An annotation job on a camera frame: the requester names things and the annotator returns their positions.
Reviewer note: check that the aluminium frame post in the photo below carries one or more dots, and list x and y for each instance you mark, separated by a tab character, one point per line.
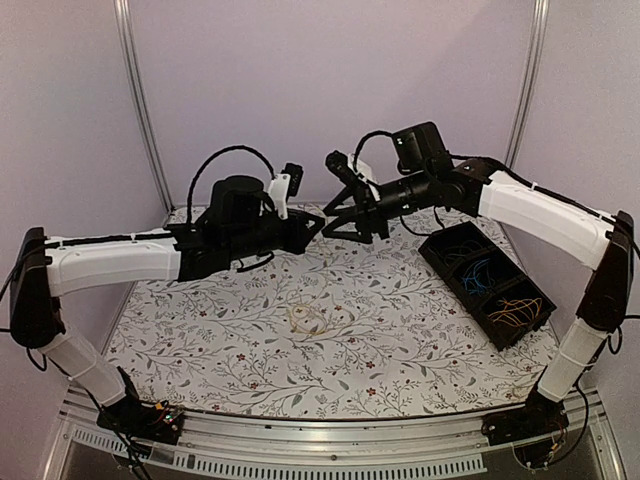
531	70
124	21

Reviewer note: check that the black three-compartment tray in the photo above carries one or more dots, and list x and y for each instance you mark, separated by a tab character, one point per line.
492	288

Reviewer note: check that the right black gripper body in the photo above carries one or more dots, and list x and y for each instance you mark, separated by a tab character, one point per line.
374	221

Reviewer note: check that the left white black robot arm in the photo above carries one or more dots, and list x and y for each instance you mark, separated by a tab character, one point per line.
244	219

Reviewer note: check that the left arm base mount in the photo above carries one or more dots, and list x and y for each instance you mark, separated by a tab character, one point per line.
161	422

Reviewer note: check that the aluminium front rail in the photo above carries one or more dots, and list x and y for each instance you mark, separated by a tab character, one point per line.
218	446

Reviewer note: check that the right aluminium frame post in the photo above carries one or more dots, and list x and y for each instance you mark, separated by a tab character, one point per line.
531	70

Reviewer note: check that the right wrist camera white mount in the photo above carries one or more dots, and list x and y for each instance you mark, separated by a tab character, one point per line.
356	175

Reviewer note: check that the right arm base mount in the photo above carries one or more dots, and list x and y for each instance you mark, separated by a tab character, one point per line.
540	423

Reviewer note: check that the floral patterned table mat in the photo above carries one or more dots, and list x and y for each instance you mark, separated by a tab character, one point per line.
344	330

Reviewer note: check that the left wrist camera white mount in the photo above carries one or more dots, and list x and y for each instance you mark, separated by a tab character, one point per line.
286	184

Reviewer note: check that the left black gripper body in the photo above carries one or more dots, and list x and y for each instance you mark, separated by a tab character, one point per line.
294	243

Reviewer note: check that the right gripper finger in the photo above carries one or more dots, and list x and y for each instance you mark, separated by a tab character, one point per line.
332	231
344	203

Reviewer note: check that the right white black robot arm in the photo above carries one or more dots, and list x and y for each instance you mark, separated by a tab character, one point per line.
484	187

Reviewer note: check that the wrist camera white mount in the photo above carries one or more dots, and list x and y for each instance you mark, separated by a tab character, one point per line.
356	175
286	184

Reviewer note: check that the left aluminium frame post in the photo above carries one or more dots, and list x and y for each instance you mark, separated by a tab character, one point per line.
124	21

